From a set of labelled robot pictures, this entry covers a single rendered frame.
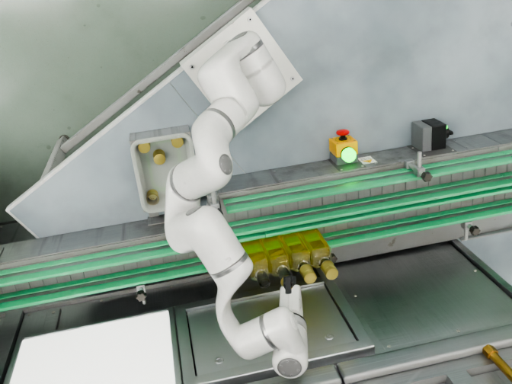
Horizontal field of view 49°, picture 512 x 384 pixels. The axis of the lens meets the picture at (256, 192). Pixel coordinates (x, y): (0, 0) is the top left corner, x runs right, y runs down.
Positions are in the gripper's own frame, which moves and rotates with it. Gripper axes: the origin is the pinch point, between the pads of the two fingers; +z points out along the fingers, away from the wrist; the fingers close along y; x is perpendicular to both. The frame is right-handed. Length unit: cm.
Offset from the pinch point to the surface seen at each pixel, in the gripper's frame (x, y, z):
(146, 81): 51, 37, 89
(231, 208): 15.2, 14.0, 20.1
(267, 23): 1, 59, 45
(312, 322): -4.5, -12.5, 2.1
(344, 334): -12.4, -12.6, -3.2
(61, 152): 86, 16, 77
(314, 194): -7.9, 13.6, 25.6
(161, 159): 35, 27, 29
